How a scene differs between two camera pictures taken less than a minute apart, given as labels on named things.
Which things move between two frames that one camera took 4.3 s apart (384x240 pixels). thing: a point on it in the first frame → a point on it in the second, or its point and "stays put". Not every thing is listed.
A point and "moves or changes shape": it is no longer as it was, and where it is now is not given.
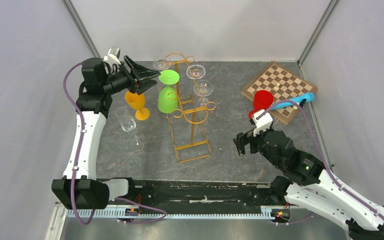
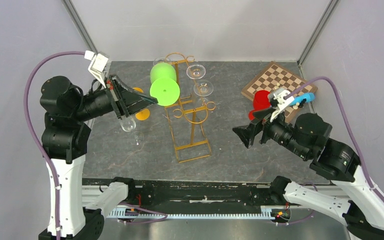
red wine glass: x=262 y=100 stays put
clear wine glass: x=203 y=88 stays put
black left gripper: x=141 y=73 → x=124 y=99
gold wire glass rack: x=187 y=121 stays put
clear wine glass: x=195 y=71 stays put
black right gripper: x=242 y=139 → x=246 y=132
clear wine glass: x=128 y=124 stays put
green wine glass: x=168 y=98 moves or changes shape
